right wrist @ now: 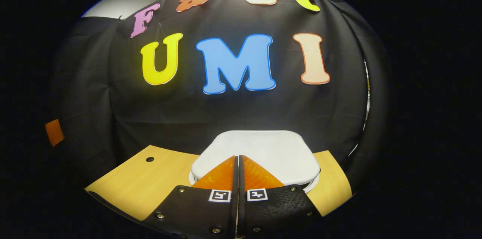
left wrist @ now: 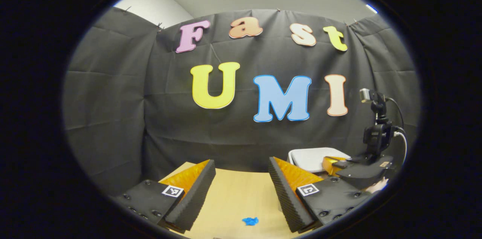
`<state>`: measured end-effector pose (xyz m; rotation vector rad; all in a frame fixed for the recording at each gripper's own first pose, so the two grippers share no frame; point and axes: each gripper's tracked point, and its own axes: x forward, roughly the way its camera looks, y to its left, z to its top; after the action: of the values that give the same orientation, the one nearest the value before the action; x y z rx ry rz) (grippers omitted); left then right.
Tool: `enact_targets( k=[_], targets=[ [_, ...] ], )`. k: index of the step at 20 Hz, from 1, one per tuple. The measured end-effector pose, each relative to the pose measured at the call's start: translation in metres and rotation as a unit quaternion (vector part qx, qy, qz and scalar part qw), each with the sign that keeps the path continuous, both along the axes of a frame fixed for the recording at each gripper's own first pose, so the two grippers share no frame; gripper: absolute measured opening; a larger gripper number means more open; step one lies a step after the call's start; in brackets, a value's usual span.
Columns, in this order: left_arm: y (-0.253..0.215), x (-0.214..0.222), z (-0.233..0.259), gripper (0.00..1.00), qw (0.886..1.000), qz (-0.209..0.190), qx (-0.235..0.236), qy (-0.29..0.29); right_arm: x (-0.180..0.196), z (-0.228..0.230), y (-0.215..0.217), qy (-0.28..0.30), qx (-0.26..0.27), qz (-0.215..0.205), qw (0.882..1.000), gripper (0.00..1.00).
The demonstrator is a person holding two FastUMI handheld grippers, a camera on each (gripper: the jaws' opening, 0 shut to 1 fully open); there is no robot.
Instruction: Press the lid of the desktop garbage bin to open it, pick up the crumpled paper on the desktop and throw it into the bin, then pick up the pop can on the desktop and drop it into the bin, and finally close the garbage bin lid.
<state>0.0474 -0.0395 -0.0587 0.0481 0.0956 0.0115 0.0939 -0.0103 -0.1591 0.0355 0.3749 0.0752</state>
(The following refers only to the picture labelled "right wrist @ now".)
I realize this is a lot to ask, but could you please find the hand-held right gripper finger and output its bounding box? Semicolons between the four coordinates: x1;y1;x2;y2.
145;155;239;239
239;155;323;239

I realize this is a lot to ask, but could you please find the black backdrop cloth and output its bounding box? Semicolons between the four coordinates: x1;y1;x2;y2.
49;0;392;194

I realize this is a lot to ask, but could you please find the white desktop garbage bin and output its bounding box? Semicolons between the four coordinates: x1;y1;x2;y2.
189;130;321;193

